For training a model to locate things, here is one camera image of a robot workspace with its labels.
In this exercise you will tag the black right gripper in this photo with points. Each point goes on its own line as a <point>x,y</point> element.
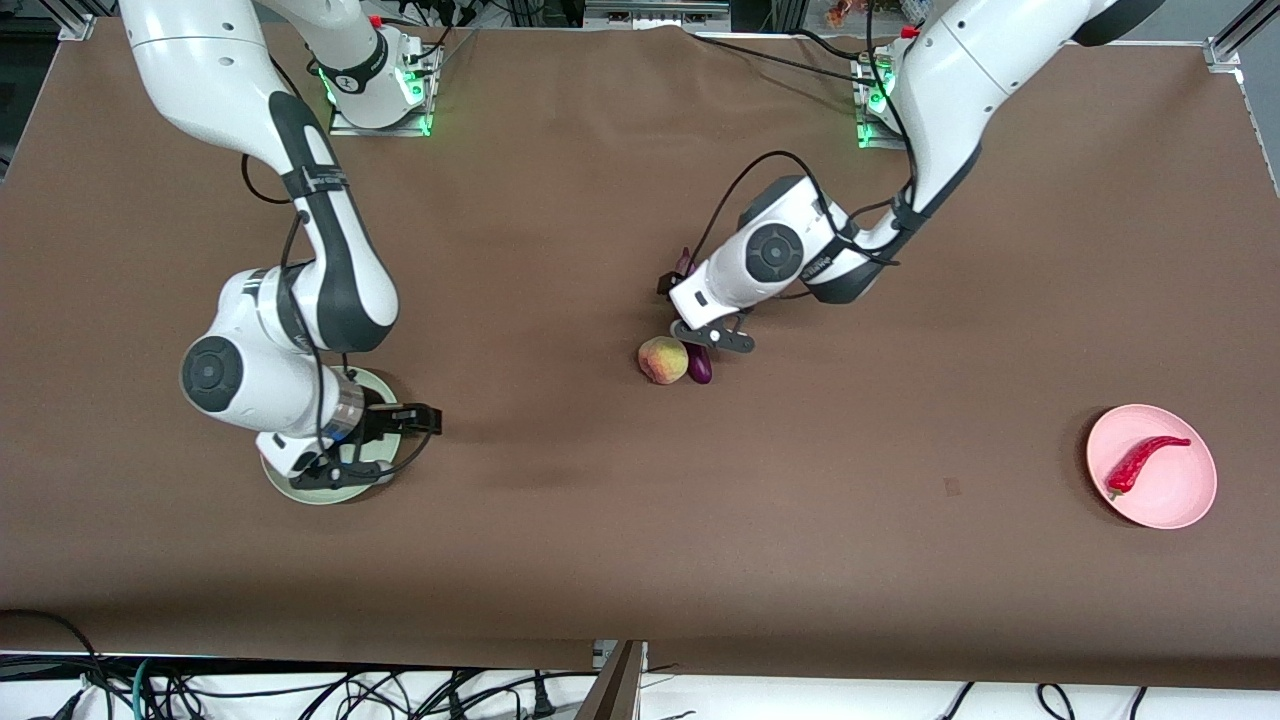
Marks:
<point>381,421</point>

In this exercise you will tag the small orange red object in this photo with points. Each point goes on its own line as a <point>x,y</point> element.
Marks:
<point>838,14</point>

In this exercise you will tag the grey metal box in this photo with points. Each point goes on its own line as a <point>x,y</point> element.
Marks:
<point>650,15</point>

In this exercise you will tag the yellow pink peach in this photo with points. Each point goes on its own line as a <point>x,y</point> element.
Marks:
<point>662,360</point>

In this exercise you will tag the purple eggplant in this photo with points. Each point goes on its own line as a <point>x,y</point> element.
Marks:
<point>700,368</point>

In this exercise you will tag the dark table support post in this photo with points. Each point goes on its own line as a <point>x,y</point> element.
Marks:
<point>618,690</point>

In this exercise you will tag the red chili pepper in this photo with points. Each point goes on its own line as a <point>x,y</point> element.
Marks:
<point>1135,465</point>

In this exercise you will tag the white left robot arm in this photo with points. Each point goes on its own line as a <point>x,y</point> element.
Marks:
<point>960,90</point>

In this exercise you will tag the light green plate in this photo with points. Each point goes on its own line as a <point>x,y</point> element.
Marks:
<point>330,496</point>

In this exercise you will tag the brown table cover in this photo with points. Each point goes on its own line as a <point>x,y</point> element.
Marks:
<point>600,500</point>

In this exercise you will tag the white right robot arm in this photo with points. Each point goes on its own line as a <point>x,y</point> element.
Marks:
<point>200,70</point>

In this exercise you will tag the aluminium frame profile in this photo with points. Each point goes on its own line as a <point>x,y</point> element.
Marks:
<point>1225,48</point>
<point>75,25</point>

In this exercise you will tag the pink plate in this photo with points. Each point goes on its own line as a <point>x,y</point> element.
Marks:
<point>1170,490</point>

